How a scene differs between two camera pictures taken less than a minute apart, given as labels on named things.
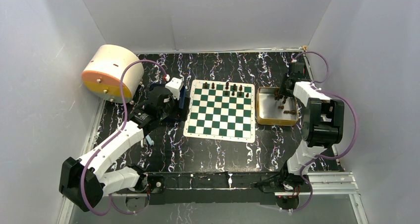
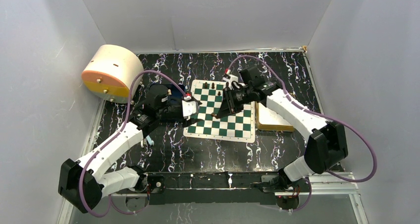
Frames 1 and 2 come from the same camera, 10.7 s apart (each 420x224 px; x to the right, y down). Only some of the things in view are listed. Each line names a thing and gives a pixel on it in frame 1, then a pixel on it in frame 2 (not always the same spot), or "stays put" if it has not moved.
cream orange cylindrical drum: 102,74 stays put
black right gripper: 282,90 → 227,106
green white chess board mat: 221,110 stays put
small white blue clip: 150,142 stays put
